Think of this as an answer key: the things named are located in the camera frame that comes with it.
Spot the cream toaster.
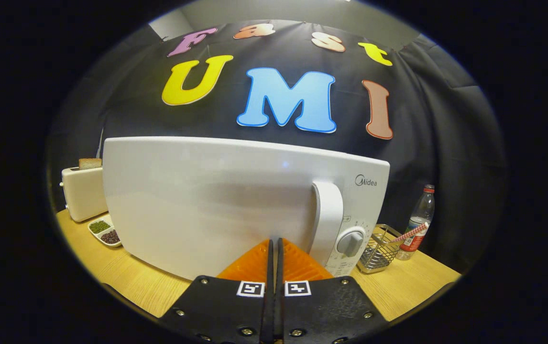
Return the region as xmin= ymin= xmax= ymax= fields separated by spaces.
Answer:
xmin=60 ymin=166 xmax=109 ymax=223

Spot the wire mesh basket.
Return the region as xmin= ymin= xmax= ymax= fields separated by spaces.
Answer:
xmin=356 ymin=224 xmax=405 ymax=274

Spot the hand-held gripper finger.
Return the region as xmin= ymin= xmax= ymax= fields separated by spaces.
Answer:
xmin=276 ymin=237 xmax=390 ymax=344
xmin=158 ymin=238 xmax=275 ymax=344

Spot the white microwave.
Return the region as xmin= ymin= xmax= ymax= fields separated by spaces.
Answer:
xmin=102 ymin=137 xmax=391 ymax=281

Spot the black backdrop cloth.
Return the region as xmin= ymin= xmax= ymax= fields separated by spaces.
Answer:
xmin=47 ymin=19 xmax=509 ymax=268

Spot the red striped straw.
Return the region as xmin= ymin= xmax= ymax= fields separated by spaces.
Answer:
xmin=389 ymin=222 xmax=429 ymax=244

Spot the red label plastic bottle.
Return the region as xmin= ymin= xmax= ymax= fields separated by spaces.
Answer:
xmin=396 ymin=184 xmax=436 ymax=261

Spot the white divided bean dish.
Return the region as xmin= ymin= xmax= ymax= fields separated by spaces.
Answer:
xmin=88 ymin=218 xmax=122 ymax=248

